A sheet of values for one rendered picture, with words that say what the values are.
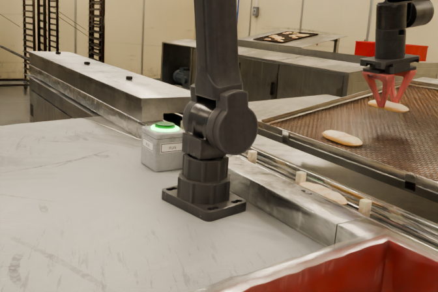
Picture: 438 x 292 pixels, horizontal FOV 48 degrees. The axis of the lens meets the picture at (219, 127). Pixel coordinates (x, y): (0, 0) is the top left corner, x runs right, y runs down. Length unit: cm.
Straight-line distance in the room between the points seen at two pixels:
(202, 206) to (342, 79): 291
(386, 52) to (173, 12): 761
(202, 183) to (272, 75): 346
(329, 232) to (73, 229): 34
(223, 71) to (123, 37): 746
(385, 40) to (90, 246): 66
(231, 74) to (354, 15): 512
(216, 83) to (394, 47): 42
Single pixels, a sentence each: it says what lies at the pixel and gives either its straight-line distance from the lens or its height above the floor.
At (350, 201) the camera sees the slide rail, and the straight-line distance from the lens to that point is 80.
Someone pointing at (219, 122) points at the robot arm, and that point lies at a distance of 72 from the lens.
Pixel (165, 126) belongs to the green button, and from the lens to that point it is 95.
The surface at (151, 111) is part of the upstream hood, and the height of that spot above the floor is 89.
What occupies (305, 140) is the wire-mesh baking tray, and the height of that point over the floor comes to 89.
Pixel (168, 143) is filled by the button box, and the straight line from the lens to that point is 94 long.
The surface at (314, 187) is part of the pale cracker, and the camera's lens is 81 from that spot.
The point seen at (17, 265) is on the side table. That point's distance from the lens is 63.
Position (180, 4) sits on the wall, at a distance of 858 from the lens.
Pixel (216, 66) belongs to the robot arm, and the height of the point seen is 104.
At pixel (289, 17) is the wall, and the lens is 664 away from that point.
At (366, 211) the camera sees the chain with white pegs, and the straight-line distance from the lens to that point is 75.
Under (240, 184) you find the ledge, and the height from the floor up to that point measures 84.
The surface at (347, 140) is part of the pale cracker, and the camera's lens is 96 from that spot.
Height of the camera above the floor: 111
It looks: 12 degrees down
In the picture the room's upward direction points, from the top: 4 degrees clockwise
